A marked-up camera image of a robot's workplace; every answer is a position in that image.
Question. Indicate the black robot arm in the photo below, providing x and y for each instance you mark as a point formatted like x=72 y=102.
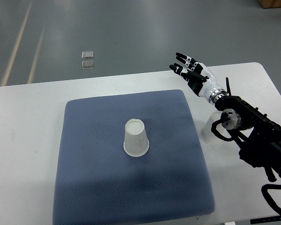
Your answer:
x=258 y=137

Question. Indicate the wooden furniture corner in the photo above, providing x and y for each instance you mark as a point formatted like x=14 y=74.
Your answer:
x=270 y=3

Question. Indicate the lower metal floor plate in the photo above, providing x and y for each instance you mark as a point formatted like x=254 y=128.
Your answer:
x=87 y=64

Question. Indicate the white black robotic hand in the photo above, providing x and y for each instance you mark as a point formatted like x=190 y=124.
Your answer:
x=199 y=78

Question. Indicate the white paper cup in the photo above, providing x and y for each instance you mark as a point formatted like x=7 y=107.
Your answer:
x=136 y=143
x=206 y=133

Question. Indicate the blue fabric cushion mat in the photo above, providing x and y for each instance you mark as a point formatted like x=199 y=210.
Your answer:
x=97 y=183

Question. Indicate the metal floor plate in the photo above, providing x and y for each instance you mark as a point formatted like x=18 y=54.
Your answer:
x=87 y=64
x=87 y=54

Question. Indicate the upper metal floor plate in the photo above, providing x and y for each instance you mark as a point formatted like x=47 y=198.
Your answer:
x=87 y=54

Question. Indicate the black table edge bracket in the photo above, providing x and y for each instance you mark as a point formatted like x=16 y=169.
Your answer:
x=265 y=220

